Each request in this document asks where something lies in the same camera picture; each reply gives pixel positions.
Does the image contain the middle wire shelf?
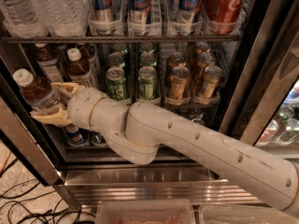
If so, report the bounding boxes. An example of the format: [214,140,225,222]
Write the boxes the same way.
[124,100,221,111]

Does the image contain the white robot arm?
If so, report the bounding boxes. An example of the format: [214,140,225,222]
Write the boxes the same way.
[31,82,299,218]

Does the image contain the gold can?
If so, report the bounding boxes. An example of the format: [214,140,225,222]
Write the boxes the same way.
[167,66,190,100]
[193,52,216,82]
[193,41,211,54]
[196,66,223,99]
[166,52,187,75]

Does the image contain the blue pepsi can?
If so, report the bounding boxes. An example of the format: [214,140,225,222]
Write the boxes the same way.
[92,133,107,147]
[64,124,89,147]

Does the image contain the rear right gold can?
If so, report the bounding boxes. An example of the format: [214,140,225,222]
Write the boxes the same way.
[193,41,211,54]

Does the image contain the upper wire shelf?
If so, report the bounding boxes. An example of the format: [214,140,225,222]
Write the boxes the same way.
[2,35,242,44]

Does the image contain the right clear plastic bin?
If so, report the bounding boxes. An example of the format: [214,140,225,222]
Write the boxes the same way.
[199,204,299,224]

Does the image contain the red Coca-Cola can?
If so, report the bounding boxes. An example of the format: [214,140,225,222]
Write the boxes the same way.
[202,0,245,35]

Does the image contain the left clear water bottle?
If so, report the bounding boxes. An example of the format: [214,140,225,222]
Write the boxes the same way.
[0,0,48,38]

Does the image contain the middle Red Bull can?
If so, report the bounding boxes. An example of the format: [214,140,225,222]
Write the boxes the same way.
[128,0,151,35]

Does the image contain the middle left green can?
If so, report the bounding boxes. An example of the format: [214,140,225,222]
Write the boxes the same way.
[107,52,125,68]

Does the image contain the green can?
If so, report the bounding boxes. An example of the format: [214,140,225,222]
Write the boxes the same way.
[138,66,157,100]
[139,52,157,67]
[107,52,125,68]
[106,67,128,101]

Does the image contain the left blue Pepsi can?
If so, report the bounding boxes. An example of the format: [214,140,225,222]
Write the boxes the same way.
[64,124,89,147]

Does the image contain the right silver can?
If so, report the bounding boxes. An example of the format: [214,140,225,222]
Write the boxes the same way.
[191,118,206,126]

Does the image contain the front left gold can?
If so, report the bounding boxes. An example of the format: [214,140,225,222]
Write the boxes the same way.
[167,66,190,100]

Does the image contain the clear water bottle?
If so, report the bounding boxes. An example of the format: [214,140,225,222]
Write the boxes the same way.
[0,0,48,38]
[41,0,85,37]

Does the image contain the stainless fridge door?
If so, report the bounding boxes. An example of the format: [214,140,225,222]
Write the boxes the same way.
[0,44,64,187]

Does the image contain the front right gold can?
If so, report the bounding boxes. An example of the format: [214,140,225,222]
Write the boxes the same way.
[196,66,223,99]

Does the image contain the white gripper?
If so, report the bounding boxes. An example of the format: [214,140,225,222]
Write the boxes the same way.
[30,82,107,130]

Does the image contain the tea bottle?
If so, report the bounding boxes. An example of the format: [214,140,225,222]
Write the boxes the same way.
[78,43,102,79]
[67,48,98,88]
[36,43,65,82]
[13,69,64,115]

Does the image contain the left Red Bull can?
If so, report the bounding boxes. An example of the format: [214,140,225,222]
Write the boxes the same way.
[94,0,114,35]

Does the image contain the middle blue Pepsi can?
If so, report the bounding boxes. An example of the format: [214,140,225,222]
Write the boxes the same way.
[92,133,107,147]

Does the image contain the middle right green can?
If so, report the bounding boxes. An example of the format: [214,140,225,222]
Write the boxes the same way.
[139,52,157,67]

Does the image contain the wire shelf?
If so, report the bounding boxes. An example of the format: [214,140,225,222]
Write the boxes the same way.
[124,100,221,111]
[2,35,242,44]

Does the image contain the front left green can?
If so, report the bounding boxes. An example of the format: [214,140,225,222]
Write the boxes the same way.
[106,67,128,101]

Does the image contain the black floor cables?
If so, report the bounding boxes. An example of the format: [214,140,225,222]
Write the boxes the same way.
[0,158,96,224]

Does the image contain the right clear water bottle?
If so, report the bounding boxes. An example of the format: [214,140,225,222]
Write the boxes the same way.
[41,0,85,37]

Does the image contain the orange floor cable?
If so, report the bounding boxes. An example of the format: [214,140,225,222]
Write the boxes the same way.
[0,151,13,175]

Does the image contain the front right green can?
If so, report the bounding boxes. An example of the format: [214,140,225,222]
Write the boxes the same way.
[138,66,157,100]

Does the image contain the rear left gold can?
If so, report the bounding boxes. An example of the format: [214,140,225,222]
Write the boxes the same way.
[166,52,187,75]

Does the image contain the middle right gold can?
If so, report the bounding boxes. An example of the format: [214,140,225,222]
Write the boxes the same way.
[193,52,216,82]

